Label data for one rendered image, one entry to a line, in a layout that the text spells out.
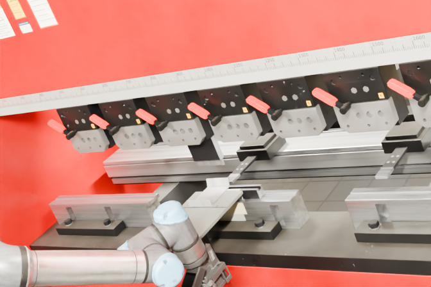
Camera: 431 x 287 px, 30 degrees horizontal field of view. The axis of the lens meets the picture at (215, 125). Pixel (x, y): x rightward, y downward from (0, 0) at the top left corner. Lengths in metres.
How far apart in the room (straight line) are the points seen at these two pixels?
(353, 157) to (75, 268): 0.99
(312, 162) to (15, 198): 1.09
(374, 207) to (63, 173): 1.37
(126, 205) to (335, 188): 1.89
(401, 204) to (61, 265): 0.86
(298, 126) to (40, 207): 1.26
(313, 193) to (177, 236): 2.48
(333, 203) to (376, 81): 2.36
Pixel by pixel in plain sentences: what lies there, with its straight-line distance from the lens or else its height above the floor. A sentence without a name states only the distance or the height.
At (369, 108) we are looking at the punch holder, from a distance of 1.94.
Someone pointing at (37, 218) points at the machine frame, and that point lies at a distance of 3.00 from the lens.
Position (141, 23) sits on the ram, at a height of 1.56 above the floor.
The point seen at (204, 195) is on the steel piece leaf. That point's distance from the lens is 2.40.
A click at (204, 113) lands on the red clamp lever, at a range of 2.16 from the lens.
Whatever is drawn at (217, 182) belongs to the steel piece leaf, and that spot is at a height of 1.01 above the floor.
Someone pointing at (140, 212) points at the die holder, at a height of 0.93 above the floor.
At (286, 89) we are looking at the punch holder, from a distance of 2.02.
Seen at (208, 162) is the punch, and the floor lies 1.09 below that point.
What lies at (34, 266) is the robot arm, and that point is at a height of 1.30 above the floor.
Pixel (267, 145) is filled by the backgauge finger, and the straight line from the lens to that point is 2.50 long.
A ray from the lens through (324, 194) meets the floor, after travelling 4.33.
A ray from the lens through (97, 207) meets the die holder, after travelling 2.78.
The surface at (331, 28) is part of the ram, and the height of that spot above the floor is 1.45.
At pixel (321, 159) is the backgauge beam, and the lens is 2.45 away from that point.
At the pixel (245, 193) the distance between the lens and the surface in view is 2.34.
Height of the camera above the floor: 1.98
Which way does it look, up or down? 20 degrees down
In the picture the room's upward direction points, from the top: 23 degrees counter-clockwise
